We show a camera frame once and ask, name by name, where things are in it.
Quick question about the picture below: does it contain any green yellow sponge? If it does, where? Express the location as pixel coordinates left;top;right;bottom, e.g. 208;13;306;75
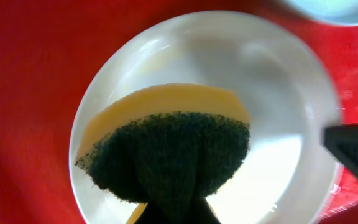
75;83;250;223

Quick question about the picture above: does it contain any white plate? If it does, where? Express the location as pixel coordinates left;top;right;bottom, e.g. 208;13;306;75
69;11;342;223

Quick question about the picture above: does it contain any red plastic tray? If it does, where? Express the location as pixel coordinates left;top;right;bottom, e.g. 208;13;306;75
0;0;358;223

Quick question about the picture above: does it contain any light blue plate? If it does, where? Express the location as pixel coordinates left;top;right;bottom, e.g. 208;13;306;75
278;0;358;27

